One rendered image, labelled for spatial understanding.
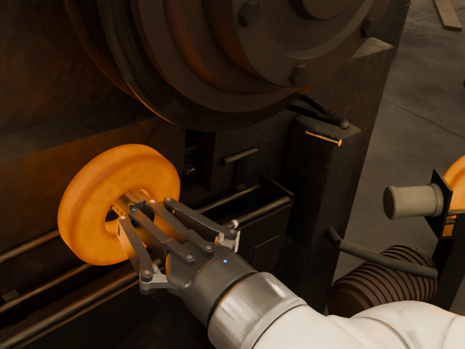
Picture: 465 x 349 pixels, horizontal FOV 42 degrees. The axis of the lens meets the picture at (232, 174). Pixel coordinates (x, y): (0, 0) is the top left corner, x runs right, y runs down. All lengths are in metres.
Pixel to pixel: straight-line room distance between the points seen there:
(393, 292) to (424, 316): 0.51
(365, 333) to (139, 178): 0.31
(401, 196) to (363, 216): 1.15
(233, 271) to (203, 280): 0.03
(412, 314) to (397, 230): 1.58
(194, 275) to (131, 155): 0.16
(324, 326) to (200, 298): 0.12
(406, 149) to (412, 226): 0.57
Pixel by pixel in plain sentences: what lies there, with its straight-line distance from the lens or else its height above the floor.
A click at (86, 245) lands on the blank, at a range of 0.72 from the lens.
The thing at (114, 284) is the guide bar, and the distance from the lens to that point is 0.81.
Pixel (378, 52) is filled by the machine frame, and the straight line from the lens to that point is 1.18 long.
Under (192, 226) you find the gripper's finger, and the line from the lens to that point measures 0.69.
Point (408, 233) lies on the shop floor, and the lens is 2.22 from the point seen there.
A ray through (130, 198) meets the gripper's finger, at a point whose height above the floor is 0.86.
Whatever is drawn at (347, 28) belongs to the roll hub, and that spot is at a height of 1.03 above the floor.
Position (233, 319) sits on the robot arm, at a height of 0.86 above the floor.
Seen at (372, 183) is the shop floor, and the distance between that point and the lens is 2.44.
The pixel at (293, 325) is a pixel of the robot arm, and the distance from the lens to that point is 0.54.
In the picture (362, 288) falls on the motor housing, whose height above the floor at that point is 0.53.
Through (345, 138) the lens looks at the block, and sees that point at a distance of 1.01.
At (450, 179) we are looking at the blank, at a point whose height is 0.73.
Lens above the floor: 1.26
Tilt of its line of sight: 33 degrees down
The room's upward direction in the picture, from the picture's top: 7 degrees clockwise
